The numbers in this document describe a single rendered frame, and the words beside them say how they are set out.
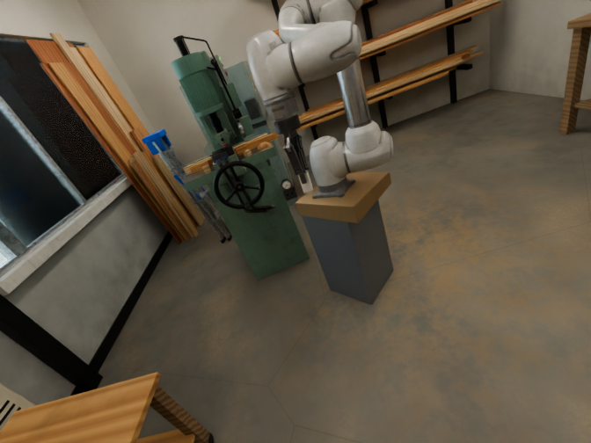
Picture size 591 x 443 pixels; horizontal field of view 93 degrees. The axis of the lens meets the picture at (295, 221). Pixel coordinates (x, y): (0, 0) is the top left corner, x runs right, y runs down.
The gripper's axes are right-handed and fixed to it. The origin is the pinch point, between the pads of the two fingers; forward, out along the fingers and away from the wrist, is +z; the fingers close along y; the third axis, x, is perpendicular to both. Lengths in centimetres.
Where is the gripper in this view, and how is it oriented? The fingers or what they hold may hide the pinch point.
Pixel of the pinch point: (305, 182)
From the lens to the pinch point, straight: 90.4
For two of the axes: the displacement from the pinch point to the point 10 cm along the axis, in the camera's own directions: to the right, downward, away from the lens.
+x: 9.2, -1.7, -3.4
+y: -2.3, 4.7, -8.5
